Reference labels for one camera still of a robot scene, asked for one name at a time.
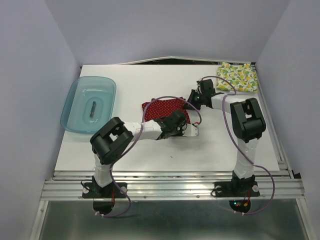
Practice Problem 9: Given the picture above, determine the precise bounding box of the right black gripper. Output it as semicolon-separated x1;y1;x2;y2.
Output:
181;89;205;110

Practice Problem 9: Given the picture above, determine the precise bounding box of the red polka dot skirt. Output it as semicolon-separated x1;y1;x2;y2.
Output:
143;97;191;124

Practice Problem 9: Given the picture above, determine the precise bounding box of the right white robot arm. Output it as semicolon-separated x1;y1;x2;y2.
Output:
183;78;267;198

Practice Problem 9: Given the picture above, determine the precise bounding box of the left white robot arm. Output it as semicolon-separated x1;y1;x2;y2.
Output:
88;110;187;197

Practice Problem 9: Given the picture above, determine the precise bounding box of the lemon print folded skirt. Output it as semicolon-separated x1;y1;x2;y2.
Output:
216;62;258;93

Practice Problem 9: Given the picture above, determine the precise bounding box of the small dark object in bin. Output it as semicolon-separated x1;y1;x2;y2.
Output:
89;101;97;119

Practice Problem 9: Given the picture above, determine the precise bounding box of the teal plastic bin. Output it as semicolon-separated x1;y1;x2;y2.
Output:
60;76;117;134

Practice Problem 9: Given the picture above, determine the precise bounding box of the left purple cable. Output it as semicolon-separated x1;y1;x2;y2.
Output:
94;96;202;218

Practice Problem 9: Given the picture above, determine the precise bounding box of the purple cable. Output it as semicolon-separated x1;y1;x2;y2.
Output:
197;76;277;216
94;96;202;218

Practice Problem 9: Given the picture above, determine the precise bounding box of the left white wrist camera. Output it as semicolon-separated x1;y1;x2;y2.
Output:
182;124;199;137

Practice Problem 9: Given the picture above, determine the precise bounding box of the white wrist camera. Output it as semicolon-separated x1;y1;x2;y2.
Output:
196;80;202;94
182;124;199;137

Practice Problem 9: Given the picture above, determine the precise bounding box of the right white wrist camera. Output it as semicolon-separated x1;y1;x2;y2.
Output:
196;80;202;94

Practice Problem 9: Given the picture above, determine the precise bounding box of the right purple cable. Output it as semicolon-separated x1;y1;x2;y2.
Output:
197;76;277;216

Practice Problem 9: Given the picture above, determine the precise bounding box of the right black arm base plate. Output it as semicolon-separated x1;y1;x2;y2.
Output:
210;181;260;198

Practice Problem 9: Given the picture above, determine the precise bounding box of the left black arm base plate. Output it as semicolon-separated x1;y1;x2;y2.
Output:
82;182;126;199

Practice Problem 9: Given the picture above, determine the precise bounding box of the aluminium rail frame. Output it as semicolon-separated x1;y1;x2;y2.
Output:
29;61;316;240

